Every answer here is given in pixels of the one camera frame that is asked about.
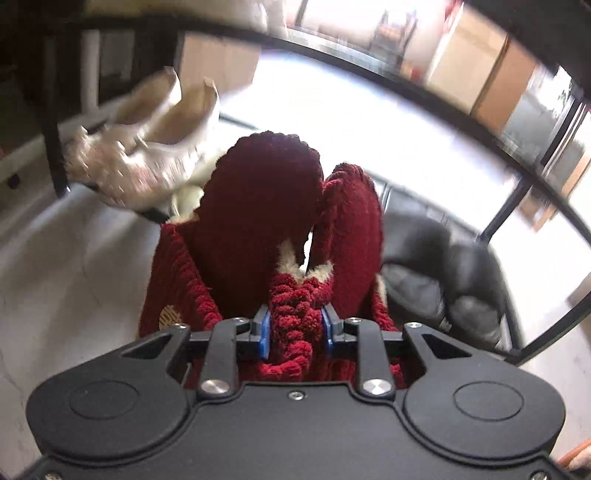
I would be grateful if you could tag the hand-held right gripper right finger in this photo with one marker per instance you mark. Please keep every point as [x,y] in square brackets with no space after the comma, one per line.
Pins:
[328,332]

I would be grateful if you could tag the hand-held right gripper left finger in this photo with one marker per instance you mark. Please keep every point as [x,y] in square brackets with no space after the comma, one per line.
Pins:
[264,337]

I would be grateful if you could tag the red knitted slipper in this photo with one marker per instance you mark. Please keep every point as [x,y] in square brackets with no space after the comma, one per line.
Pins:
[258,207]
[355,217]

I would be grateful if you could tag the black metal shoe rack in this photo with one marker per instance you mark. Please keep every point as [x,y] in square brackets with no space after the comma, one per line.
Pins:
[53,152]

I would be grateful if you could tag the black slide sandal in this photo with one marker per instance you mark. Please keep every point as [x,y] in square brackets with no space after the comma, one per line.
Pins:
[415,249]
[480,295]

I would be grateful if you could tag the beige pearl flat shoe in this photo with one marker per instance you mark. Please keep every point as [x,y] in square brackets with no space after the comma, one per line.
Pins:
[184,152]
[92,157]

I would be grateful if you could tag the brown cardboard box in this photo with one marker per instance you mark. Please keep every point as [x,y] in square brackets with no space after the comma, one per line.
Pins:
[217,64]

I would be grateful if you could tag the brown wooden cabinet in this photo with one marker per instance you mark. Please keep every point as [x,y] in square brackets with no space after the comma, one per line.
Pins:
[480,60]

